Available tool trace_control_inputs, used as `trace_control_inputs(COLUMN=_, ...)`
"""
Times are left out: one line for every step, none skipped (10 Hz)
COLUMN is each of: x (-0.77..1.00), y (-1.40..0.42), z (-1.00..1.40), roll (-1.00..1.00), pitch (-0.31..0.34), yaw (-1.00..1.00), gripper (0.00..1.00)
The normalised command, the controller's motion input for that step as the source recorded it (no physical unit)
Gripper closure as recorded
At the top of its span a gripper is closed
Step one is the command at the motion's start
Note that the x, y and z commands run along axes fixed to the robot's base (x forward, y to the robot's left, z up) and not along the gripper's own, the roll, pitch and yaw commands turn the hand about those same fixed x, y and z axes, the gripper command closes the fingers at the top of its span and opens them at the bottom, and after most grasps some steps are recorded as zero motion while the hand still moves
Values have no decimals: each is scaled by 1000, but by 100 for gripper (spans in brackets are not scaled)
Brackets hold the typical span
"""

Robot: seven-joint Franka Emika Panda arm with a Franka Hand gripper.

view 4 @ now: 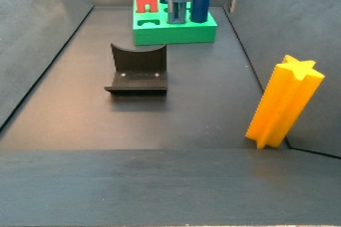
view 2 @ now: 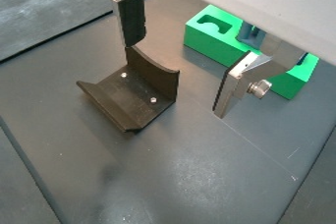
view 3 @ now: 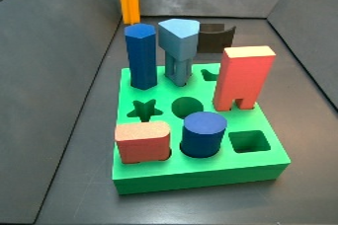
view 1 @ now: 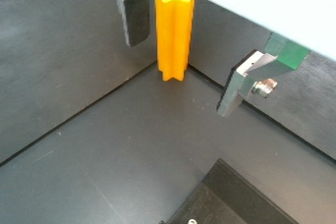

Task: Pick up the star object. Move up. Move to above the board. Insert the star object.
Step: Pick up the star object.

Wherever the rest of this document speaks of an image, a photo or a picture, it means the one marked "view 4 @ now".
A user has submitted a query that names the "yellow star prism block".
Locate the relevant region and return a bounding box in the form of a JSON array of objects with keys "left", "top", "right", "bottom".
[{"left": 244, "top": 55, "right": 325, "bottom": 149}]

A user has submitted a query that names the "green shape sorting board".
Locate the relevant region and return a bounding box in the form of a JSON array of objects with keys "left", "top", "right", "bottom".
[{"left": 132, "top": 3, "right": 216, "bottom": 46}]

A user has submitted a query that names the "black curved holder bracket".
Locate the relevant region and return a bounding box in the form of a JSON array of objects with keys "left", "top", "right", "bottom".
[{"left": 104, "top": 45, "right": 168, "bottom": 94}]

